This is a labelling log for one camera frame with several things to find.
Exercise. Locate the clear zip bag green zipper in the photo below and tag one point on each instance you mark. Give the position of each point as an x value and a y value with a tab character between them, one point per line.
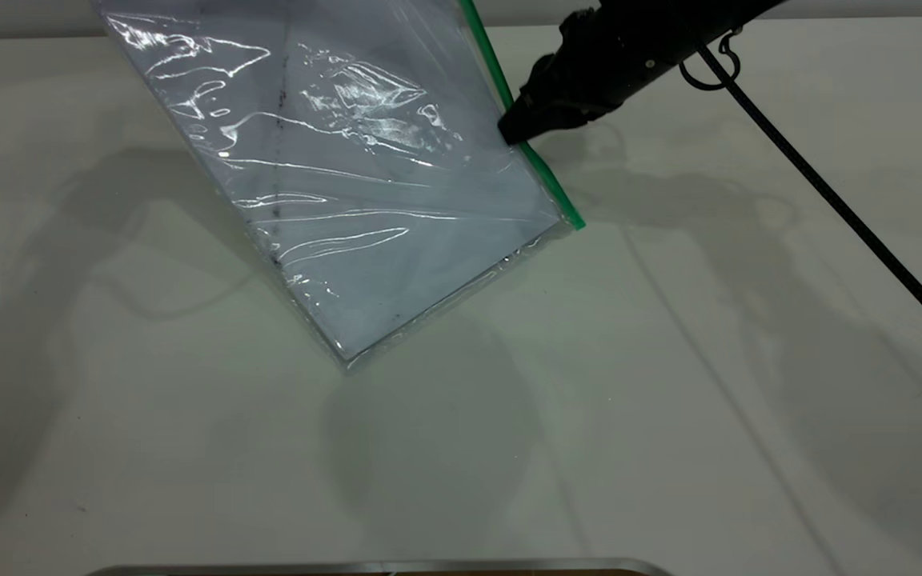
365	176

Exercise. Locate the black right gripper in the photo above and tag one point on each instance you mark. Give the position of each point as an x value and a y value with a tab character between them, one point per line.
629	52

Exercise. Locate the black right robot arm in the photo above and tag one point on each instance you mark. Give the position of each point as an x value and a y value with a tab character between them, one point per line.
737	16

